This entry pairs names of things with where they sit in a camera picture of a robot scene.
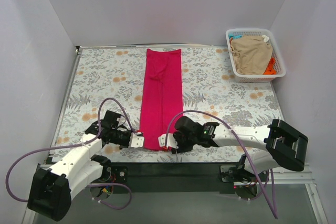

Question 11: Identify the pink t shirt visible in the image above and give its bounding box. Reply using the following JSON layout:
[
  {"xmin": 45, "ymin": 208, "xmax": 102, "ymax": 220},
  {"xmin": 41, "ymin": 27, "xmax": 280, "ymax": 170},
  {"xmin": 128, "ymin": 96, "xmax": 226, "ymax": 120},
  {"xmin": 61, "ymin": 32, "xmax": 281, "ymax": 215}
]
[{"xmin": 140, "ymin": 49, "xmax": 183, "ymax": 151}]

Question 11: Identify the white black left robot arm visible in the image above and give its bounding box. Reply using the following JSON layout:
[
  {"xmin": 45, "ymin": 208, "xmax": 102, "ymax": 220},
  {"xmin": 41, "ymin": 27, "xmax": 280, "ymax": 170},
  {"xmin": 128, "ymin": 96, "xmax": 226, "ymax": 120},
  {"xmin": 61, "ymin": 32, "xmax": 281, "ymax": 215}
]
[{"xmin": 27, "ymin": 111, "xmax": 136, "ymax": 221}]

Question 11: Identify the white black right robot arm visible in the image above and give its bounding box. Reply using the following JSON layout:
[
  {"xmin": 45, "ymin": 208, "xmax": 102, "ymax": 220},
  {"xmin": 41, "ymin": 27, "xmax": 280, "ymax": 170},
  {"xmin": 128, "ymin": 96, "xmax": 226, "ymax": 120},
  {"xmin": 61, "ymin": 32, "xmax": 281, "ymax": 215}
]
[{"xmin": 159, "ymin": 116, "xmax": 308, "ymax": 183}]

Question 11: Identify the floral table mat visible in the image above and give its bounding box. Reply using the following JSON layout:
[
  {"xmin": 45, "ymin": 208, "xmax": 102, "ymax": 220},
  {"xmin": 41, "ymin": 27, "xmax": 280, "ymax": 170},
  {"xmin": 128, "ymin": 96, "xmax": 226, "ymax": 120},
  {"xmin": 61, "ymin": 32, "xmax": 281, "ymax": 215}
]
[{"xmin": 51, "ymin": 47, "xmax": 282, "ymax": 162}]

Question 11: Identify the beige t shirt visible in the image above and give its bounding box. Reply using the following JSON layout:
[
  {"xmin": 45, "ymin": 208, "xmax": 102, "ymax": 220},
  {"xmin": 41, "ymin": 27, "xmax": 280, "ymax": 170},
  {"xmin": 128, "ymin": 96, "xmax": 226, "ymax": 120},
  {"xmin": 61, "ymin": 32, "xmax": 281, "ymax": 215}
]
[{"xmin": 230, "ymin": 35, "xmax": 273, "ymax": 75}]

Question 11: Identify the white plastic basket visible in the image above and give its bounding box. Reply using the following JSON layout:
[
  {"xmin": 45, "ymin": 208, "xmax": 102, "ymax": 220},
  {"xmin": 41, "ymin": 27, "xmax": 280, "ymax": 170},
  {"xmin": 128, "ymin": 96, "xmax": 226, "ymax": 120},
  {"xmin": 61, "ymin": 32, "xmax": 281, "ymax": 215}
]
[{"xmin": 226, "ymin": 28, "xmax": 286, "ymax": 82}]

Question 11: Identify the orange t shirt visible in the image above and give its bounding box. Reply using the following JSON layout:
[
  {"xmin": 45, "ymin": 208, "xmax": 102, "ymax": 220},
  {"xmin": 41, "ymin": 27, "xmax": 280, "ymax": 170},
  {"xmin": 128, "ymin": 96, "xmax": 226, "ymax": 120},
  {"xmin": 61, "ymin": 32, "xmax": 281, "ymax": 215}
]
[{"xmin": 263, "ymin": 58, "xmax": 277, "ymax": 75}]

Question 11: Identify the blue t shirt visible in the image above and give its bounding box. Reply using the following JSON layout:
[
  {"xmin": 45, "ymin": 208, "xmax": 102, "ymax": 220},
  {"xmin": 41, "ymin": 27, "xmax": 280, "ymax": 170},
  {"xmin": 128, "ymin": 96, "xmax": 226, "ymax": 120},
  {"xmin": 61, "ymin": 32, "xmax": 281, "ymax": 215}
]
[{"xmin": 228, "ymin": 33, "xmax": 242, "ymax": 39}]

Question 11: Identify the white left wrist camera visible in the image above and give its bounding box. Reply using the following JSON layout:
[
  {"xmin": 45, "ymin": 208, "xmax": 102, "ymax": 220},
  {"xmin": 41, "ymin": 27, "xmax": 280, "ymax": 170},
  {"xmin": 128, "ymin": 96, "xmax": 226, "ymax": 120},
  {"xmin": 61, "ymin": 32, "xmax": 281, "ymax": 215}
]
[{"xmin": 129, "ymin": 132, "xmax": 144, "ymax": 148}]

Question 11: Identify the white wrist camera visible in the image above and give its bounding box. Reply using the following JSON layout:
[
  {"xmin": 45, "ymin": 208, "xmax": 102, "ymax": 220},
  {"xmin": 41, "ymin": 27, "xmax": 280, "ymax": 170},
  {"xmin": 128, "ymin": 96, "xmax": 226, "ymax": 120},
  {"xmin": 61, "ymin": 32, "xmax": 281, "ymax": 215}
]
[
  {"xmin": 158, "ymin": 133, "xmax": 178, "ymax": 151},
  {"xmin": 129, "ymin": 132, "xmax": 144, "ymax": 148}
]

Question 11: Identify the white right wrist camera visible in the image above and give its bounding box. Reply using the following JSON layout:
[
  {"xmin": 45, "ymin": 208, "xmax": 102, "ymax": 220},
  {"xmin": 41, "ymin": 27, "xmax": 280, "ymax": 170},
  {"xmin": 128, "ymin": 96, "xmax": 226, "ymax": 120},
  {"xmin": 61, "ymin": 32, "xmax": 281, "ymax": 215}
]
[{"xmin": 158, "ymin": 133, "xmax": 178, "ymax": 151}]

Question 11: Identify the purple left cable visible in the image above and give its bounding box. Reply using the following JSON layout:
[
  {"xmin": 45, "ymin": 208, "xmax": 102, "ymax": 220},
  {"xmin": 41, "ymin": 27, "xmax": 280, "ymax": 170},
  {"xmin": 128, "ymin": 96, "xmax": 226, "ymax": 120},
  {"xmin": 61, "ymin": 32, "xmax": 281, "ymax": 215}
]
[{"xmin": 5, "ymin": 98, "xmax": 144, "ymax": 210}]

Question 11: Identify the purple cable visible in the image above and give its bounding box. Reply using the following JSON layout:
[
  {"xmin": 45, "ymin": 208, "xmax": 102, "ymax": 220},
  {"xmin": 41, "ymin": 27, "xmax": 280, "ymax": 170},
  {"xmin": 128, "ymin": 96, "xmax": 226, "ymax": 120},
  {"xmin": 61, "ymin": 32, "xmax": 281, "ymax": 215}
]
[
  {"xmin": 5, "ymin": 98, "xmax": 144, "ymax": 210},
  {"xmin": 164, "ymin": 110, "xmax": 279, "ymax": 220}
]

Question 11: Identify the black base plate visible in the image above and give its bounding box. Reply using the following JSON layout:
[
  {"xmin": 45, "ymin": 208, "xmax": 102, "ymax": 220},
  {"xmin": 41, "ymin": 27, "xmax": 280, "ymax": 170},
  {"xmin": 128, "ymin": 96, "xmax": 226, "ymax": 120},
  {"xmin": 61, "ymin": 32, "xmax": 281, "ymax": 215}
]
[{"xmin": 93, "ymin": 162, "xmax": 256, "ymax": 194}]

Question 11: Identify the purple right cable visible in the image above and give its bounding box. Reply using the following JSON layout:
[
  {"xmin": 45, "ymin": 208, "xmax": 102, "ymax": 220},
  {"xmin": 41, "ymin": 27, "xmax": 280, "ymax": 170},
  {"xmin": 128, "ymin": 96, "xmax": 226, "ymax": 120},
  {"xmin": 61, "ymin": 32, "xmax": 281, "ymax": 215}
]
[{"xmin": 164, "ymin": 110, "xmax": 279, "ymax": 220}]

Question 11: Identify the aluminium frame rail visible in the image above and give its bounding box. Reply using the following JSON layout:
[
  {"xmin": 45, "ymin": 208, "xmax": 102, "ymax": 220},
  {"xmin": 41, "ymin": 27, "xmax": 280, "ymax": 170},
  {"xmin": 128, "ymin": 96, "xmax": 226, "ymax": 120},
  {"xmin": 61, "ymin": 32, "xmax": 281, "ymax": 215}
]
[{"xmin": 33, "ymin": 163, "xmax": 316, "ymax": 186}]

